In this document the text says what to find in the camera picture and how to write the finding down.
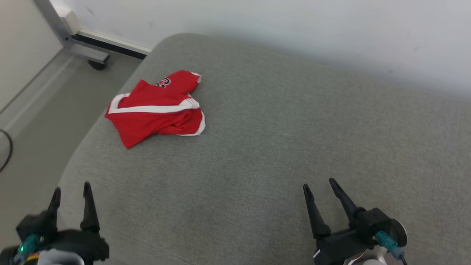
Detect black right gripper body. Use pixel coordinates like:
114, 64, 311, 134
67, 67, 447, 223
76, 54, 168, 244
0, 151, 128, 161
314, 227, 376, 265

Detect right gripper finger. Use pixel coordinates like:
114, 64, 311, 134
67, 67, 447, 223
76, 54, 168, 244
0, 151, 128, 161
329, 178, 365, 229
303, 184, 332, 240

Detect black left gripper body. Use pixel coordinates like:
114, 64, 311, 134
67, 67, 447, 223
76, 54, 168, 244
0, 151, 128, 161
40, 230, 110, 263

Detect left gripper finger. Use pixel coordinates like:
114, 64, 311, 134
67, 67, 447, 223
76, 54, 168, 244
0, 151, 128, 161
80, 181, 100, 233
47, 187, 61, 222

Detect red shorts white side stripe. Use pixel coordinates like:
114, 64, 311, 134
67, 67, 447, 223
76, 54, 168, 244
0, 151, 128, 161
105, 70, 206, 150

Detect grey fabric sofa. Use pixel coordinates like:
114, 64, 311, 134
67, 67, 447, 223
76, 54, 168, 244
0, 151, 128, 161
57, 32, 471, 265

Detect white black baseboard strip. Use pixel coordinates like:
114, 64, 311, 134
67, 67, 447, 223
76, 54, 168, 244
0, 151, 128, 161
72, 29, 152, 60

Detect right cable teal connector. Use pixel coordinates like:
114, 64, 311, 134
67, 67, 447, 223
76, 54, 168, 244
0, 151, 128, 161
375, 231, 407, 265

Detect black cable on floor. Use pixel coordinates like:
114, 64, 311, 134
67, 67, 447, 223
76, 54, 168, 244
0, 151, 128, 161
0, 129, 14, 173

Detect grey metal frame with caster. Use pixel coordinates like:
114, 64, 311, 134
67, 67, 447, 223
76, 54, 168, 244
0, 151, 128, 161
33, 0, 111, 71

